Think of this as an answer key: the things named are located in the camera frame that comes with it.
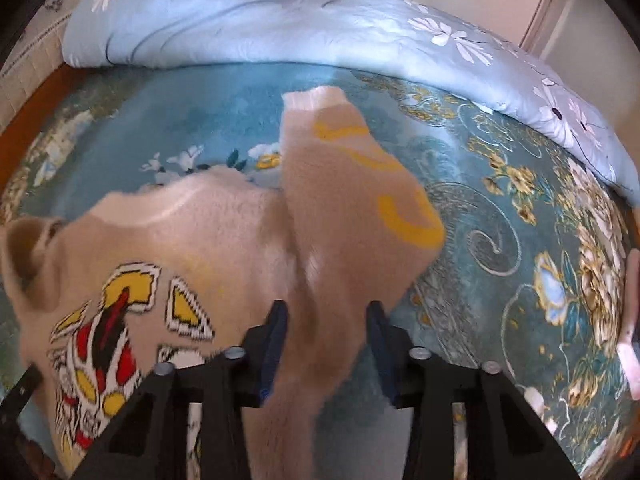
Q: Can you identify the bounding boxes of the beige fuzzy knit sweater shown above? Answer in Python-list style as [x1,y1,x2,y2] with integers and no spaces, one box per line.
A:
[1,87,445,479]

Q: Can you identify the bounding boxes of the teal floral plush blanket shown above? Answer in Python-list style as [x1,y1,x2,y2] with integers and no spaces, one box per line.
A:
[1,64,639,479]

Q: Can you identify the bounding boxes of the beige quilted headboard cover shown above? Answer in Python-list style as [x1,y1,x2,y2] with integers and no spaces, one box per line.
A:
[1,0,80,129]

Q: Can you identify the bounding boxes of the light blue floral duvet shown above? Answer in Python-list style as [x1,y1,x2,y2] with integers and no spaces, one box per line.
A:
[62,0,639,204]

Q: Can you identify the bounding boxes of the brown wooden bed frame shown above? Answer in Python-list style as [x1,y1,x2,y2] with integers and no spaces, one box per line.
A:
[0,64,93,190]

